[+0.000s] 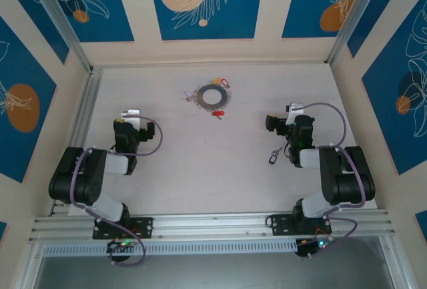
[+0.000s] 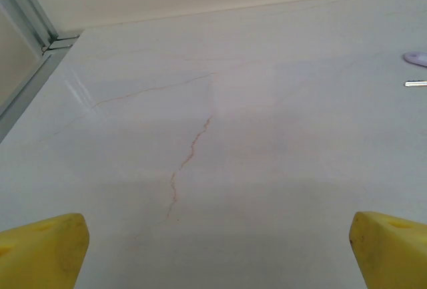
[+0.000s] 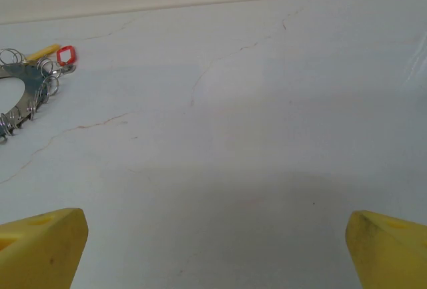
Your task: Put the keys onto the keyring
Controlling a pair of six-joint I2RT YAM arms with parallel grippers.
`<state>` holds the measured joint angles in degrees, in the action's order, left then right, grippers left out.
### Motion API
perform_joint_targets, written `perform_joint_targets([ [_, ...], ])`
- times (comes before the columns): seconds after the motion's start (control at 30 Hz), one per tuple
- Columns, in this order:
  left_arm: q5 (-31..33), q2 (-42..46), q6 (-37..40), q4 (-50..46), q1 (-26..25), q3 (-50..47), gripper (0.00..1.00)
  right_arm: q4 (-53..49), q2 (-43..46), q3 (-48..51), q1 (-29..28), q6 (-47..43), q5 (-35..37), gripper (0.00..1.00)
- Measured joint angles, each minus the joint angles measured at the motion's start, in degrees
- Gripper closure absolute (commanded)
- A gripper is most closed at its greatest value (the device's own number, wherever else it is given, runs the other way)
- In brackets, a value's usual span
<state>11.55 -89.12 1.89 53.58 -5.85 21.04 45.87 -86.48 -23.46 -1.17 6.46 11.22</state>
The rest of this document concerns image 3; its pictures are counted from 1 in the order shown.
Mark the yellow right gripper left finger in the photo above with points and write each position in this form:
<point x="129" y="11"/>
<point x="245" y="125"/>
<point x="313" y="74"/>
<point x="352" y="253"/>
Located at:
<point x="40" y="252"/>

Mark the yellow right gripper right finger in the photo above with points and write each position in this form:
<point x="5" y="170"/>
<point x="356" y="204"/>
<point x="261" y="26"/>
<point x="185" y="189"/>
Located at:
<point x="390" y="255"/>

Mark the red key tag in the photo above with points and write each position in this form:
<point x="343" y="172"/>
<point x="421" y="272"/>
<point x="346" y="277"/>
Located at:
<point x="66" y="54"/>

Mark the metal keyring plate with rings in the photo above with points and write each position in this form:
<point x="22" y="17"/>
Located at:
<point x="31" y="73"/>

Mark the yellow key tag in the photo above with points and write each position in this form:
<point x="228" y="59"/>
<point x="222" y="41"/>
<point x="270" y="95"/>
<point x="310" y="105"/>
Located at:
<point x="43" y="51"/>

